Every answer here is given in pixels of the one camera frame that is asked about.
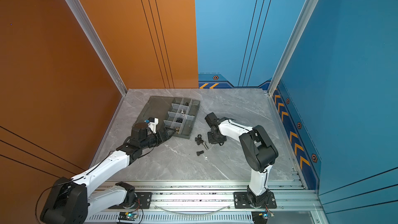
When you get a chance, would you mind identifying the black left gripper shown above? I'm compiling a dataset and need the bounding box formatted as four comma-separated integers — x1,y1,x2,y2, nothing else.
140,127,176,151

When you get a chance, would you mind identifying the large black bolt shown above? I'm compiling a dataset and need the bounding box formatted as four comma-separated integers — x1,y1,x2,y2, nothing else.
195,134,204,145

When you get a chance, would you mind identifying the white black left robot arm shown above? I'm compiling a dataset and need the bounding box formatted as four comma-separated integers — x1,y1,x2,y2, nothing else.
35,120,178,224

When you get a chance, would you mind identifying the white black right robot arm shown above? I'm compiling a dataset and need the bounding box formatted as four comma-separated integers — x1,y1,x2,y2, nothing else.
205,113,279,209

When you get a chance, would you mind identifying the grey plastic organizer box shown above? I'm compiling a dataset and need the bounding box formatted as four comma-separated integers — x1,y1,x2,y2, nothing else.
135,96,201,139

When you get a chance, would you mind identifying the left green circuit board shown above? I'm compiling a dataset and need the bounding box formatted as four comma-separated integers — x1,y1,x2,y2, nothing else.
118,212,139,222

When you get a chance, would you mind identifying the right circuit board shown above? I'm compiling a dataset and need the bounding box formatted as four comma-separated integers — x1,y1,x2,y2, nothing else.
251,211,275,224

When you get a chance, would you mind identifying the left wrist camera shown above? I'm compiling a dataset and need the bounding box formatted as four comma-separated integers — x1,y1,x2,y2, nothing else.
145,117,159,133

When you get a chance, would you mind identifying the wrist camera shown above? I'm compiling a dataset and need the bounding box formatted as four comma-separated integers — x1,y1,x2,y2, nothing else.
205,112,219,128
145,117,159,133

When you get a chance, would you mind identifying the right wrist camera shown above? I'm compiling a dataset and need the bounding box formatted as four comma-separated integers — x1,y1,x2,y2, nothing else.
205,112,219,128

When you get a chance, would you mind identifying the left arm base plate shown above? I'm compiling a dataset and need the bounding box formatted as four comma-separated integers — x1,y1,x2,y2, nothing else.
109,192,152,210

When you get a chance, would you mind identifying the aluminium front rail frame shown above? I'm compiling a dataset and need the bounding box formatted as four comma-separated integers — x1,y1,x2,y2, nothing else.
55,178,330,224

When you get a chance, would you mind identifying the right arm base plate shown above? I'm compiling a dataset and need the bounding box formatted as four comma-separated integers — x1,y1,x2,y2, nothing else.
233,190,277,209

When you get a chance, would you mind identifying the left aluminium corner post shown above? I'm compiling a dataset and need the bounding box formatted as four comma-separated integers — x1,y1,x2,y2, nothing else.
49,0,128,96

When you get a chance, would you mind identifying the aluminium corner post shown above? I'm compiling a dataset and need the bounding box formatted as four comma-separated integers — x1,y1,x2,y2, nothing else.
267,0,331,96
49,0,128,96

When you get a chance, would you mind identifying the right aluminium corner post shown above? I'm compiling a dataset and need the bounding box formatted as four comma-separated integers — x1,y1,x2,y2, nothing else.
267,0,331,96

